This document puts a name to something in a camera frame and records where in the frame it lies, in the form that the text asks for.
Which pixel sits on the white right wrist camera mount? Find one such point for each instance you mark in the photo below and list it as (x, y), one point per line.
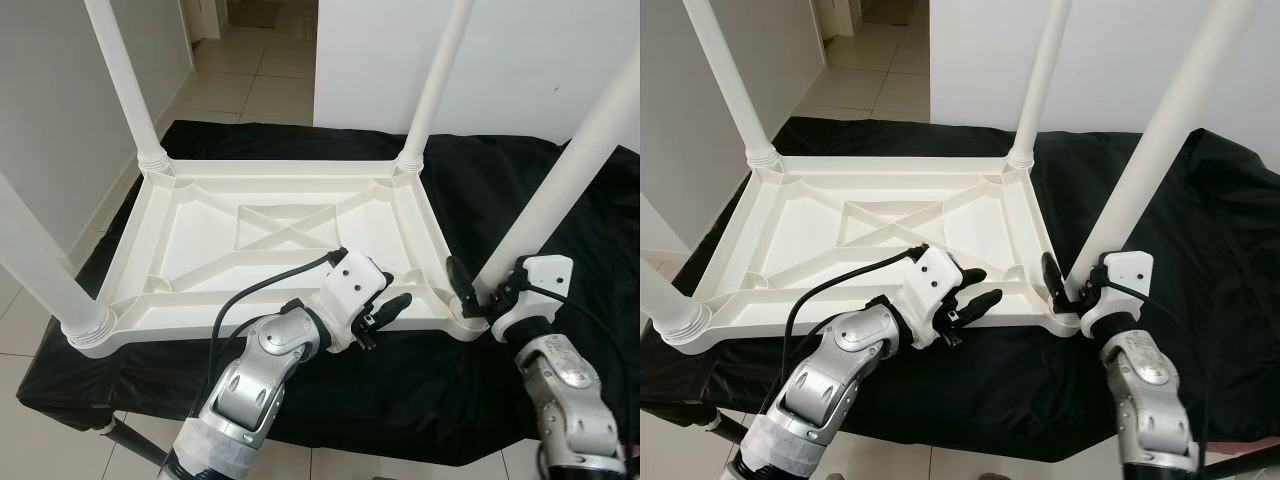
(550, 272)
(1130, 268)

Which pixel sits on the black metal folding table leg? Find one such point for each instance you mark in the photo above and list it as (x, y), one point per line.
(720, 425)
(135, 440)

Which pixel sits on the black metal bar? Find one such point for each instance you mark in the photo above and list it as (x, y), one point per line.
(1240, 457)

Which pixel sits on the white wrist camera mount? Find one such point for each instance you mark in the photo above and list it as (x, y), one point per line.
(355, 280)
(1130, 268)
(550, 272)
(932, 278)

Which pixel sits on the white plastic children table top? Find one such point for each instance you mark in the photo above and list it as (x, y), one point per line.
(200, 230)
(800, 230)

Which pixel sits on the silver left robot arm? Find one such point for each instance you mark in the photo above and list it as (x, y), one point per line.
(830, 380)
(260, 380)

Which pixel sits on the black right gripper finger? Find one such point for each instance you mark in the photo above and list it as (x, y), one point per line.
(1054, 278)
(462, 283)

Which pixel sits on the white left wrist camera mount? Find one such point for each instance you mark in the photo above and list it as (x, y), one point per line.
(355, 280)
(932, 278)

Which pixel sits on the black cloth table cover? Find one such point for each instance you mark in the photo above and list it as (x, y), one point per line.
(400, 400)
(1000, 400)

